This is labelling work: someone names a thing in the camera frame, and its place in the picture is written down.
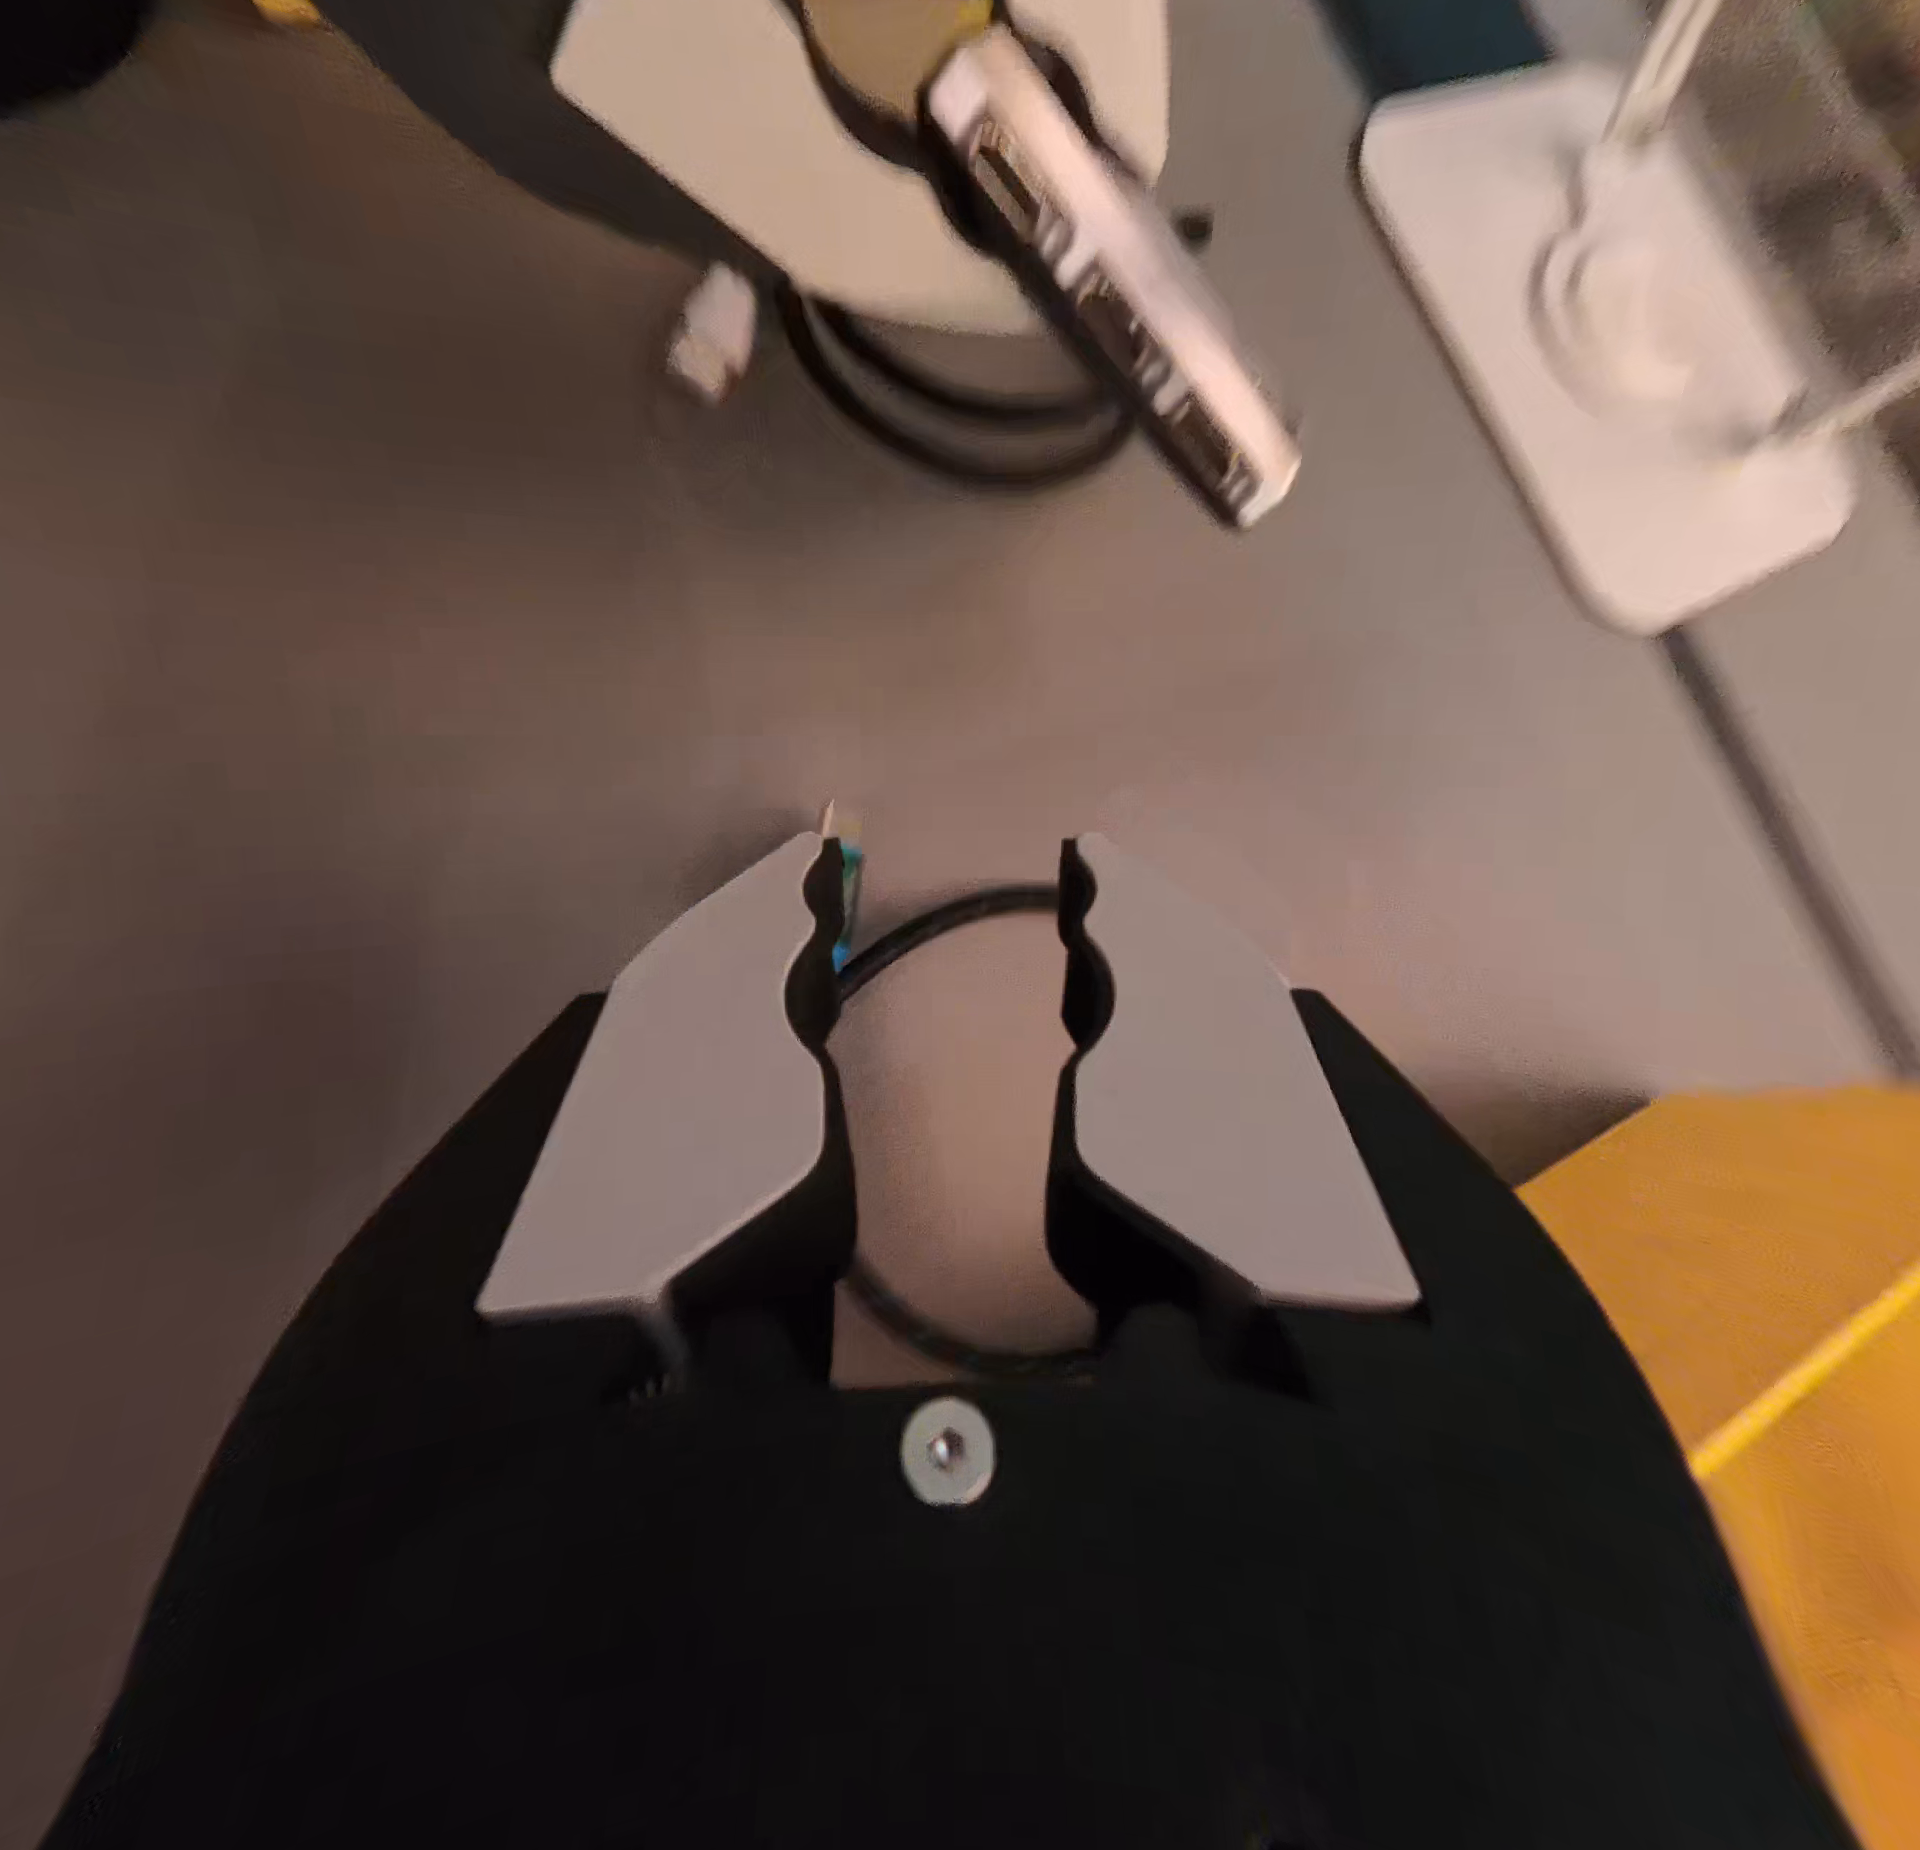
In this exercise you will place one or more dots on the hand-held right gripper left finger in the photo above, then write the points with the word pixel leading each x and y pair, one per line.
pixel 674 1130

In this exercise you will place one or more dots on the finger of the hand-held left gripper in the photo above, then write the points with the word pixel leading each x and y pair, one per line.
pixel 1103 19
pixel 706 97

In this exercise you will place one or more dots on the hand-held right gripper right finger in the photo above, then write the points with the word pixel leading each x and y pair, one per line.
pixel 1215 1130

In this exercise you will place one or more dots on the silver multiport hub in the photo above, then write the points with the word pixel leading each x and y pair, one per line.
pixel 1112 292

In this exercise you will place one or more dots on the white stand base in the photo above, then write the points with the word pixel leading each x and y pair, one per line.
pixel 1500 380

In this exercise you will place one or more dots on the yellow plastic bin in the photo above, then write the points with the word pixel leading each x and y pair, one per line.
pixel 1771 1236

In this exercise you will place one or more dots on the clear acrylic sign holder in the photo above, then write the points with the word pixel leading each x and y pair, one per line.
pixel 1799 155

